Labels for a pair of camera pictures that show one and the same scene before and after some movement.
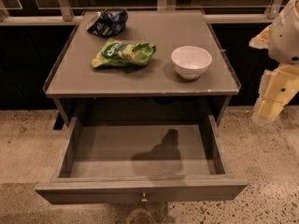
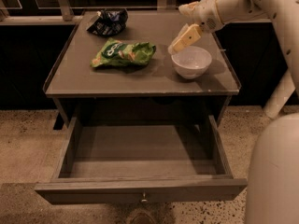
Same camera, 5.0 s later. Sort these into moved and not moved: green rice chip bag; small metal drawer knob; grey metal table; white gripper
Moved: white gripper
Not moved: small metal drawer knob; green rice chip bag; grey metal table
